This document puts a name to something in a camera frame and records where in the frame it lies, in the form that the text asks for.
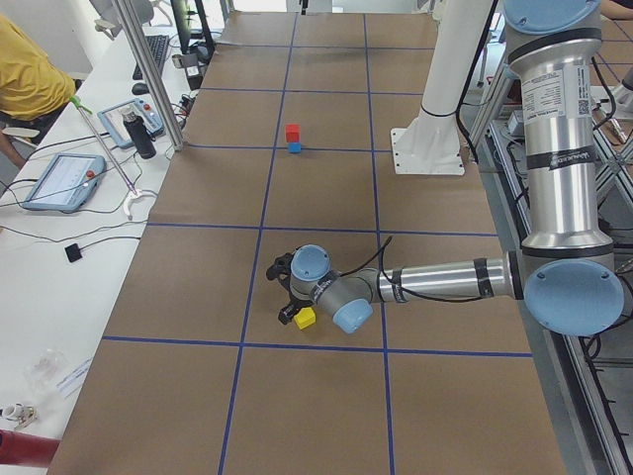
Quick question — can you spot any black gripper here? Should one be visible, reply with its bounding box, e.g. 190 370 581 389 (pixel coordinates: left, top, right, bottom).
266 252 303 325

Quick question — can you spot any yellow cube block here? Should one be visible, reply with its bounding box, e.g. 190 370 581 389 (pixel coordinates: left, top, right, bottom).
294 307 317 331

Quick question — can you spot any blue cube block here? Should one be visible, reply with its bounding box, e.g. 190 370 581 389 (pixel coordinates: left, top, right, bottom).
287 142 302 153

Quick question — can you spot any red cube block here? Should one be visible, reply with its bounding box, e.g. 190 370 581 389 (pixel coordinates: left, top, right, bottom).
285 123 301 143

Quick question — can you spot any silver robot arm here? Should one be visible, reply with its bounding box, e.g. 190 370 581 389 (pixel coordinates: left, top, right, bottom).
266 1 625 336

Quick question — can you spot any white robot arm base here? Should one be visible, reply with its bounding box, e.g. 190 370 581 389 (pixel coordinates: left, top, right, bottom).
391 0 497 176

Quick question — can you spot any brown paper table cover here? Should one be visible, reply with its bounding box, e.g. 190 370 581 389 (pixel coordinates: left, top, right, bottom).
46 12 568 475

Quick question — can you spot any grabber reach tool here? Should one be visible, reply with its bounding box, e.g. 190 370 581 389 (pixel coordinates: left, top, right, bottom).
70 95 157 221

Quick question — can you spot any small black square device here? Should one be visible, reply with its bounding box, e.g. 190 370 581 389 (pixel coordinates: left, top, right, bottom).
64 243 83 263

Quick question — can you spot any black water bottle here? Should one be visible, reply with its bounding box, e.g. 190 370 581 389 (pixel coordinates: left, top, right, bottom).
121 106 156 159

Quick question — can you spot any blue teach pendant near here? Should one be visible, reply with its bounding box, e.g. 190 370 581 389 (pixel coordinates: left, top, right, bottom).
21 152 106 213

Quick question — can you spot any blue teach pendant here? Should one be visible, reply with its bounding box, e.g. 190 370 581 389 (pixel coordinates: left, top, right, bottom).
21 152 106 213
97 98 164 148

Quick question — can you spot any blue teach pendant far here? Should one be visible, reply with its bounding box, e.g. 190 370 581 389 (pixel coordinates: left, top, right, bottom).
97 98 164 148

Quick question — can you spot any black computer mouse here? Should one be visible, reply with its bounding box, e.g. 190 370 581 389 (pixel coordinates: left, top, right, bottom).
132 82 149 96

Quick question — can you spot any small white roll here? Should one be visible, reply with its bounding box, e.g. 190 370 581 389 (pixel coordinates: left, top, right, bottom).
1 403 38 430

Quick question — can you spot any black keyboard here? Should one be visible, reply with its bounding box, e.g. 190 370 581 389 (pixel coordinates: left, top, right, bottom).
145 35 169 77

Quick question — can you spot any red cylinder object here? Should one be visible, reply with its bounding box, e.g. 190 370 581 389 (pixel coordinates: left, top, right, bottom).
1 429 60 468

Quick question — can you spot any person in yellow shirt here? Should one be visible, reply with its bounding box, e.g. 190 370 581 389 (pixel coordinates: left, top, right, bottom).
1 16 82 144

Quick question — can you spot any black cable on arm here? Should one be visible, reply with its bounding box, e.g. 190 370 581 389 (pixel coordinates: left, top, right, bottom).
340 235 496 303

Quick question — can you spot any aluminium frame post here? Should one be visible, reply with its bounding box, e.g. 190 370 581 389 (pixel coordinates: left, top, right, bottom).
112 0 184 151

